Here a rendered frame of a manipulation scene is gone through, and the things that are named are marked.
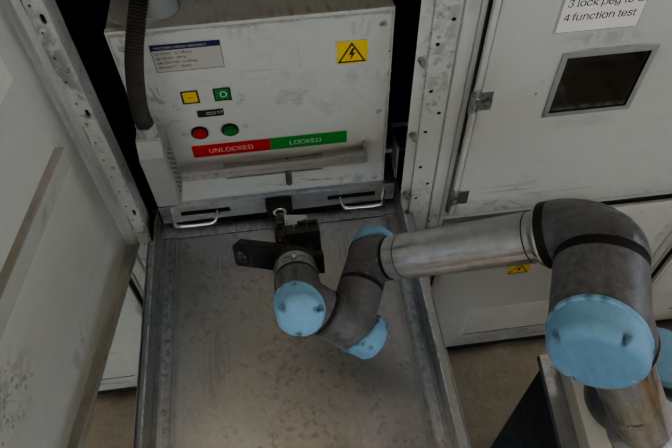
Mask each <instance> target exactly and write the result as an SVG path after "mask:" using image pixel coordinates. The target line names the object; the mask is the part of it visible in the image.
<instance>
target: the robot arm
mask: <svg viewBox="0 0 672 448"><path fill-rule="evenodd" d="M305 219H307V216H306V215H286V214H285V213H281V214H276V226H277V227H274V229H275V240H276V243H275V242H266V241H257V240H248V239H240V240H238V241H237V242H236V243H235V244H234V245H233V246H232V248H233V253H234V257H235V262H236V265H238V266H245V267H252V268H260V269H267V270H273V276H274V299H273V307H274V311H275V314H276V320H277V323H278V325H279V326H280V328H281V329H282V330H283V331H285V332H286V333H288V334H290V335H293V336H308V335H310V334H315V335H317V336H319V337H320V338H322V339H324V340H326V341H328V342H329V343H331V344H333V345H335V346H337V347H338V348H340V349H341V350H342V351H344V352H348V353H350V354H352V355H354V356H357V357H359V358H361V359H369V358H371V357H373V356H375V355H376V354H377V353H378V352H379V351H380V349H381V348H382V346H383V345H384V343H385V341H386V338H387V334H388V329H387V323H386V321H385V320H384V319H382V318H381V316H380V315H377V311H378V307H379V303H380V300H381V296H382V292H383V289H384V285H385V282H386V281H391V280H400V279H408V278H417V277H425V276H434V275H442V274H451V273H459V272H468V271H476V270H485V269H493V268H501V267H510V266H518V265H527V264H535V263H540V264H541V265H542V266H544V267H545V268H547V269H552V276H551V287H550V298H549V309H548V317H547V319H546V323H545V339H546V350H547V354H548V357H549V359H550V361H551V362H552V364H553V365H554V366H555V367H556V368H557V369H558V370H559V371H560V372H561V373H562V374H564V375H565V376H572V378H573V380H574V381H576V382H578V383H581V384H584V400H585V403H586V406H587V408H588V410H589V412H590V414H591V415H592V416H593V418H594V419H595V420H596V421H597V422H598V423H599V424H600V425H601V426H602V427H603V428H605V429H606V433H607V436H608V439H609V441H610V443H611V445H612V447H613V448H672V332H671V331H669V330H667V329H664V328H660V327H657V325H656V322H655V319H654V315H653V308H652V281H651V250H650V245H649V242H648V240H647V238H646V236H645V234H644V232H643V231H642V230H641V228H640V227H639V226H638V225H637V224H636V222H634V221H633V220H632V219H631V218H630V217H629V216H627V215H626V214H625V213H623V212H621V211H619V210H617V209H615V208H613V207H612V206H609V205H606V204H603V203H600V202H596V201H591V200H586V199H576V198H565V199H553V200H548V201H542V202H537V203H535V204H534V205H533V207H532V208H531V210H530V211H527V212H521V213H515V214H509V215H504V216H498V217H492V218H487V219H481V220H475V221H469V222H464V223H458V224H452V225H447V226H441V227H435V228H429V229H424V230H418V231H412V232H407V233H401V234H395V235H393V234H392V233H391V232H390V231H389V230H387V229H386V228H384V227H381V226H376V227H375V226H373V225H365V226H362V227H361V228H359V229H358V230H357V231H356V233H355V236H354V238H353V241H352V242H351V244H350V246H349V249H348V256H347V259H346V262H345V265H344V268H343V271H342V274H341V277H340V280H339V283H338V286H337V289H336V291H334V290H332V289H330V288H328V287H326V286H325V285H323V284H321V283H320V279H319V273H325V266H324V254H323V251H322V249H321V238H320V229H319V224H318V219H312V220H305ZM312 223H316V224H312ZM316 243H319V244H316Z"/></svg>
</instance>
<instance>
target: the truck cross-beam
mask: <svg viewBox="0 0 672 448"><path fill-rule="evenodd" d="M378 185H385V190H384V193H385V199H392V198H394V187H395V181H394V177H393V173H392V168H391V167H384V178H383V180H378V181H369V182H360V183H351V184H342V185H332V186H323V187H314V188H305V189H295V190H286V191H277V192H268V193H259V194H249V195H240V196H231V197H222V198H213V199H203V200H194V201H185V202H181V204H180V205H173V206H164V207H158V210H159V212H160V215H161V217H162V219H163V222H164V223H172V219H171V213H170V211H169V208H176V207H179V209H180V213H181V215H182V218H183V220H184V221H193V220H202V219H211V218H215V213H216V209H219V216H218V218H220V217H229V216H238V215H247V214H256V213H265V212H267V211H266V206H265V199H266V198H275V197H284V196H291V198H292V207H293V209H301V208H310V207H319V206H328V205H337V204H340V202H339V199H338V196H342V200H343V203H344V204H346V203H355V202H365V201H374V200H375V186H378Z"/></svg>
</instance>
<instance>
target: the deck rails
mask: <svg viewBox="0 0 672 448"><path fill-rule="evenodd" d="M385 220H386V224H387V229H388V230H389V231H390V232H391V233H392V234H393V235H395V234H401V233H407V232H410V231H409V227H408V223H407V219H406V215H405V210H404V206H403V202H402V198H401V197H400V201H399V210H398V214H391V215H385ZM176 257H177V239H169V240H163V239H162V237H161V235H160V232H159V230H158V228H157V225H156V224H154V239H153V254H152V269H151V283H150V298H149V313H148V328H147V343H146V358H145V372H144V387H143V402H142V417H141V432H140V447H139V448H169V436H170V411H171V385H172V360H173V334H174V309H175V283H176ZM398 281H399V285H400V290H401V295H402V299H403V304H404V309H405V313H406V318H407V323H408V327H409V332H410V337H411V342H412V346H413V351H414V356H415V360H416V365H417V370H418V374H419V379H420V384H421V388H422V393H423V398H424V402H425V407H426V412H427V416H428V421H429V426H430V430H431V435H432V440H433V445H434V448H461V444H460V440H459V436H458V432H457V428H456V423H455V419H454V415H453V411H452V407H451V403H450V398H449V394H448V390H447V386H446V382H445V377H444V373H443V369H442V365H441V361H440V357H439V352H438V348H437V344H436V340H435V336H434V332H433V327H432V323H431V319H430V315H429V311H428V306H427V302H426V298H425V294H424V290H423V286H422V281H421V277H417V278H408V279H400V280H398Z"/></svg>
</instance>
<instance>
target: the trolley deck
mask: <svg viewBox="0 0 672 448"><path fill-rule="evenodd" d="M365 225H373V226H375V227H376V226H381V227H384V228H386V229H387V224H386V220H385V216H383V217H374V218H365V219H356V220H347V221H338V222H329V223H320V224H319V229H320V238H321V249H322V251H323V254H324V266H325V273H319V279H320V283H321V284H323V285H325V286H326V287H328V288H330V289H332V290H334V291H336V289H337V286H338V283H339V280H340V277H341V274H342V271H343V268H344V265H345V262H346V259H347V256H348V249H349V246H350V244H351V242H352V241H353V238H354V236H355V233H356V231H357V230H358V229H359V228H361V227H362V226H365ZM387 230H388V229H387ZM240 239H248V240H257V241H266V242H275V243H276V240H275V229H267V230H258V231H249V232H240V233H231V234H222V235H213V236H205V237H196V238H187V239H178V240H177V257H176V283H175V309H174V334H173V360H172V385H171V411H170V436H169V448H434V445H433V440H432V435H431V430H430V426H429V421H428V416H427V412H426V407H425V402H424V398H423V393H422V388H421V384H420V379H419V374H418V370H417V365H416V360H415V356H414V351H413V346H412V342H411V337H410V332H409V327H408V323H407V318H406V313H405V309H404V304H403V299H402V295H401V290H400V285H399V281H398V280H391V281H386V282H385V285H384V289H383V292H382V296H381V300H380V303H379V307H378V311H377V315H380V316H381V318H382V319H384V320H385V321H386V323H387V329H388V334H387V338H386V341H385V343H384V345H383V346H382V348H381V349H380V351H379V352H378V353H377V354H376V355H375V356H373V357H371V358H369V359H361V358H359V357H357V356H354V355H352V354H350V353H348V352H344V351H342V350H341V349H340V348H338V347H337V346H335V345H333V344H331V343H329V342H328V341H326V340H324V339H322V338H320V337H319V336H317V335H315V334H310V335H308V336H293V335H290V334H288V333H286V332H285V331H283V330H282V329H281V328H280V326H279V325H278V323H277V320H276V314H275V311H274V307H273V299H274V276H273V270H267V269H260V268H252V267H245V266H238V265H236V262H235V257H234V253H233V248H232V246H233V245H234V244H235V243H236V242H237V241H238V240H240ZM152 254H153V242H151V243H149V242H148V244H147V257H146V271H145V284H144V298H143V311H142V325H141V338H140V352H139V365H138V379H137V392H136V406H135V419H134V433H133V446H132V448H139V447H140V432H141V417H142V402H143V387H144V372H145V358H146V343H147V328H148V313H149V298H150V283H151V269H152ZM421 281H422V286H423V290H424V294H425V298H426V302H427V306H428V311H429V315H430V319H431V323H432V327H433V332H434V336H435V340H436V344H437V348H438V352H439V357H440V361H441V365H442V369H443V373H444V377H445V382H446V386H447V390H448V394H449V398H450V403H451V407H452V411H453V415H454V419H455V423H456V428H457V432H458V436H459V440H460V444H461V448H471V444H470V440H469V436H468V432H467V428H466V424H465V420H464V416H463V412H462V408H461V404H460V400H459V396H458V392H457V388H456V384H455V380H454V376H453V372H452V368H451V364H450V360H449V356H448V352H447V348H446V344H445V340H444V336H443V332H442V328H441V324H440V320H439V316H438V312H437V308H436V304H435V300H434V296H433V292H432V288H431V284H430V280H429V276H425V277H421Z"/></svg>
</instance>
